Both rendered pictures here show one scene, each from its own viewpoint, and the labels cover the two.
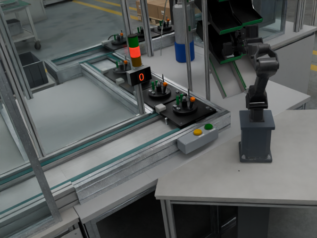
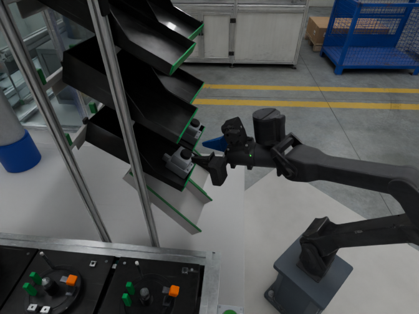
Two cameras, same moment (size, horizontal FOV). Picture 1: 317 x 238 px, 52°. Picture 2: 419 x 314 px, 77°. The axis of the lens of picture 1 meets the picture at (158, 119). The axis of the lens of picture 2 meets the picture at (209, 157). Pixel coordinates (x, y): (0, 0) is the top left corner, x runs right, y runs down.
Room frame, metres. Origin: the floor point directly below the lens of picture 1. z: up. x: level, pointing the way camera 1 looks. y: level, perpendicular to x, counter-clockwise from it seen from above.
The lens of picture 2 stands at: (1.27, -0.02, 1.72)
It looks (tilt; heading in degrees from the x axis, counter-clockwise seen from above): 41 degrees down; 305
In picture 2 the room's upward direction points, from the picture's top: straight up
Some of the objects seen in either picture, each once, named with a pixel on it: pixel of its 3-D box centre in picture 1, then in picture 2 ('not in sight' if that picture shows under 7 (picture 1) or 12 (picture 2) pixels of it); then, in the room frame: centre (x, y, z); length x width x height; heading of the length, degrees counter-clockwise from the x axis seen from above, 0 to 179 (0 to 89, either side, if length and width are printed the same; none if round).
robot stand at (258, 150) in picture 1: (255, 136); (304, 283); (1.24, -0.44, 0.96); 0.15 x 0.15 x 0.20; 77
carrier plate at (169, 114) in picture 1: (185, 110); (149, 304); (1.56, -0.15, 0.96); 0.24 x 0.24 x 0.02; 29
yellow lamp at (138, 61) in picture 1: (136, 60); not in sight; (1.57, 0.07, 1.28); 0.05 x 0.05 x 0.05
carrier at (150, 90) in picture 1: (158, 87); (49, 286); (1.78, -0.03, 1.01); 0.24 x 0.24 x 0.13; 29
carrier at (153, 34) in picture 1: (142, 30); not in sight; (2.98, 0.04, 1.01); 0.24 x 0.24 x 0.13; 29
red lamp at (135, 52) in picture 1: (134, 51); not in sight; (1.57, 0.07, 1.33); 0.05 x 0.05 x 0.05
